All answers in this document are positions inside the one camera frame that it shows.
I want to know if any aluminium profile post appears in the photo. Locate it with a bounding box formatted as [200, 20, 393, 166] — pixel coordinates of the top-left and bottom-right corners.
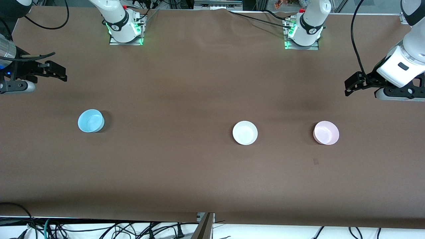
[191, 212, 215, 239]

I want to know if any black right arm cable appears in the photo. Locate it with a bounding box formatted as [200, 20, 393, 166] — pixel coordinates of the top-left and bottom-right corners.
[0, 0, 69, 63]

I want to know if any black cable on table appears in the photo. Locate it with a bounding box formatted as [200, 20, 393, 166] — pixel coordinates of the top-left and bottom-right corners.
[229, 11, 288, 27]
[261, 9, 294, 20]

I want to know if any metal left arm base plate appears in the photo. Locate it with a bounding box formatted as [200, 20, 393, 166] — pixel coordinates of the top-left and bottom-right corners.
[284, 18, 320, 51]

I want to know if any light blue bowl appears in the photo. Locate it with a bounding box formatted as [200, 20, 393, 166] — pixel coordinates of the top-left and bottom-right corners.
[78, 109, 105, 133]

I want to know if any white bowl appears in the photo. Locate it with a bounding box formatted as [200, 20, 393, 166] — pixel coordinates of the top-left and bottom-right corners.
[232, 120, 258, 146]

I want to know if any pink bowl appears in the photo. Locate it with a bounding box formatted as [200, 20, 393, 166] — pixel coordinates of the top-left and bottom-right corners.
[313, 120, 340, 145]

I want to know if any thick black looped cable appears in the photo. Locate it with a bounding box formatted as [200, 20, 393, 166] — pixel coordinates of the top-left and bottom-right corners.
[0, 202, 39, 239]

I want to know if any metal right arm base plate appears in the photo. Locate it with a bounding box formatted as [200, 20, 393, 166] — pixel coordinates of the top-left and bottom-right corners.
[109, 15, 144, 46]

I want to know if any orange toy clutter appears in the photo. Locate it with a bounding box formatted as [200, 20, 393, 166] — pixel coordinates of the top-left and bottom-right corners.
[274, 0, 311, 10]

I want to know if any brown table cover sheet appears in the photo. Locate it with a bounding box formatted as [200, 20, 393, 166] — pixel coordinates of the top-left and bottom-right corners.
[0, 5, 425, 229]

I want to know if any grey power strip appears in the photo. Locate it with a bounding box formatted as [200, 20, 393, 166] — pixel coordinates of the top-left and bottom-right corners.
[194, 0, 243, 10]

